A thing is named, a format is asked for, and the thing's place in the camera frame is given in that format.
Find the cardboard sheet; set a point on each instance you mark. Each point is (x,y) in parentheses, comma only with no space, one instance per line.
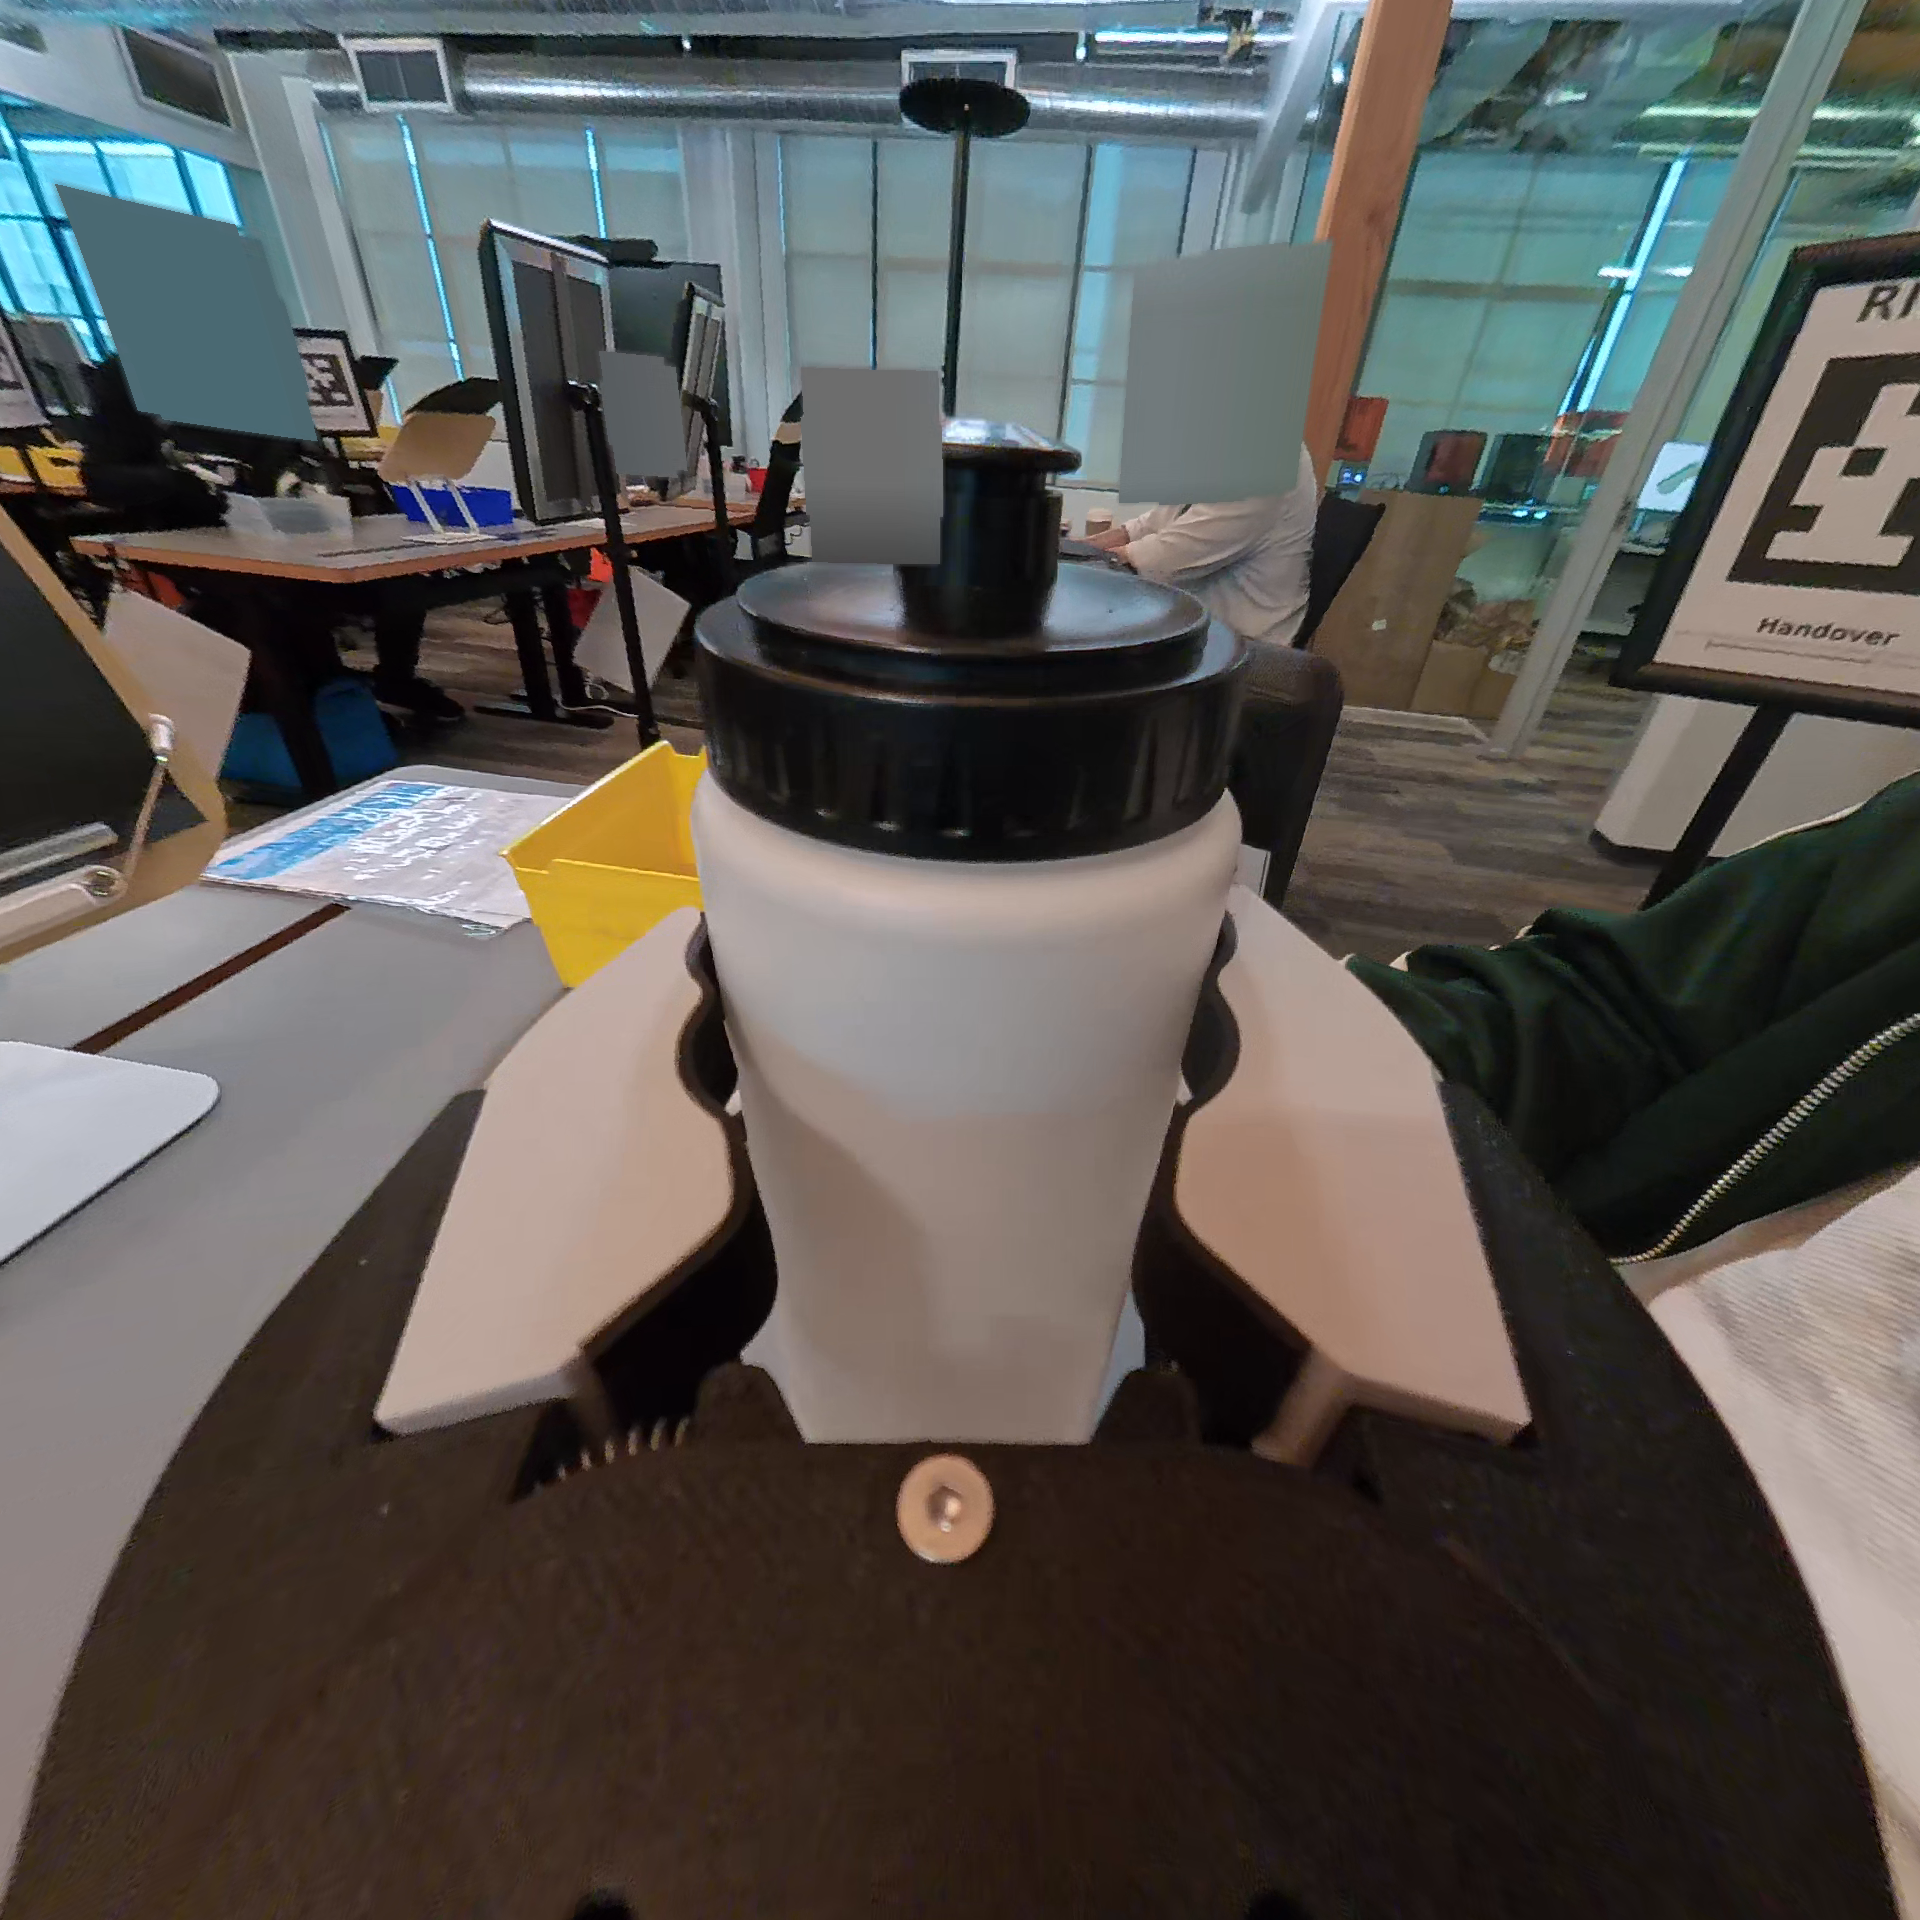
(434,442)

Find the white garment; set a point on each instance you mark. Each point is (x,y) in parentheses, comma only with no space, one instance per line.
(1800,1425)

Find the silver air duct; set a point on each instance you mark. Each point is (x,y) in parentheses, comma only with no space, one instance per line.
(750,82)

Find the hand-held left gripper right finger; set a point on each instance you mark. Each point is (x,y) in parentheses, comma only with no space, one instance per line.
(1335,1201)

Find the wooden post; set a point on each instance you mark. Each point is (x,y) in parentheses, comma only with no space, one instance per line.
(1381,225)

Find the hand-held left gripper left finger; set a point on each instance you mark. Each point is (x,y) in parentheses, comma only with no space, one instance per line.
(569,1201)

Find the black office chair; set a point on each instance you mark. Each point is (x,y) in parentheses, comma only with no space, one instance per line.
(1343,556)

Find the yellow plastic bin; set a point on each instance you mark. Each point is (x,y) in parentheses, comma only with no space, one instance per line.
(600,886)

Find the framed marker sign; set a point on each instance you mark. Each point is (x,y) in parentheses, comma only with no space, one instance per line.
(333,383)
(1800,524)

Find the grey desk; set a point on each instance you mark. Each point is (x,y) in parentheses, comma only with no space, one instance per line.
(224,1275)

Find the blue plastic bin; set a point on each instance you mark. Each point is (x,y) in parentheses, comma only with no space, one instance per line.
(473,505)

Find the black monitor with white stand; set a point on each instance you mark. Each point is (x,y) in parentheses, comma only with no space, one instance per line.
(61,720)

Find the person's right forearm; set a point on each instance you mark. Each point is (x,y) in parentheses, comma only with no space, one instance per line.
(1546,1036)

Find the brown cardboard box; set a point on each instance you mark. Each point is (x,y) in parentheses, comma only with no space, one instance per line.
(1410,600)

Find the black office monitor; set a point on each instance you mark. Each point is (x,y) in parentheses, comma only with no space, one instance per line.
(548,376)
(702,376)

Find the laminated paper sheet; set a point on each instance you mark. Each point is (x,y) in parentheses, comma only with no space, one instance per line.
(390,848)

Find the black pole stand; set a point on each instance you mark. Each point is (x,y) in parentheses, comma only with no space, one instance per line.
(961,225)

